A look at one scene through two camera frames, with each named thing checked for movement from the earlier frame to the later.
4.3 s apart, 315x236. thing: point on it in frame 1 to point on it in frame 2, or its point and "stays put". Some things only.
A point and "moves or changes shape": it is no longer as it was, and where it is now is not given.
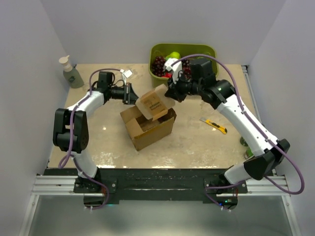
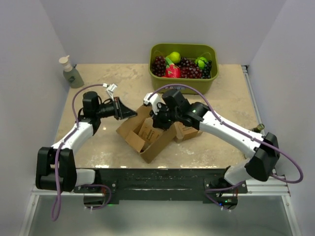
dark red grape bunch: [157, 67] stays put
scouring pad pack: [153, 103] to [184, 132]
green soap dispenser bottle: [71, 76] stays put
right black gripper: [174, 91] to [158, 123]
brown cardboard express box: [143, 132] moves or changes shape
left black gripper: [129, 96] to [120, 111]
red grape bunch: [186, 67] stays put
